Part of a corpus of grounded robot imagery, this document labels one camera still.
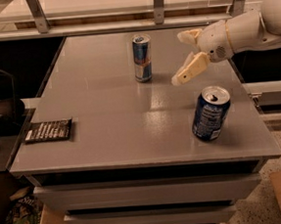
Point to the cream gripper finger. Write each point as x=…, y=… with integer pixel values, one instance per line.
x=191, y=37
x=193, y=66

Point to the grey drawer cabinet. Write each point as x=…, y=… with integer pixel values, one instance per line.
x=132, y=157

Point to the Red Bull can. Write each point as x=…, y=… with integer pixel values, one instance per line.
x=141, y=44

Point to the metal railing frame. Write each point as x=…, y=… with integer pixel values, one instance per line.
x=21, y=19

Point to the white rounded gripper body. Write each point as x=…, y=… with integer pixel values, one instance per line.
x=214, y=44

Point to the blue soda can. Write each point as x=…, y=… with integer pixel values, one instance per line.
x=212, y=107

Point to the dark RXBAR chocolate wrapper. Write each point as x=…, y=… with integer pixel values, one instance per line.
x=48, y=131

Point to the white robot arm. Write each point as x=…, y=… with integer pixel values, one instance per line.
x=255, y=30

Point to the green snack bag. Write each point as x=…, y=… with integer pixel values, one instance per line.
x=26, y=210

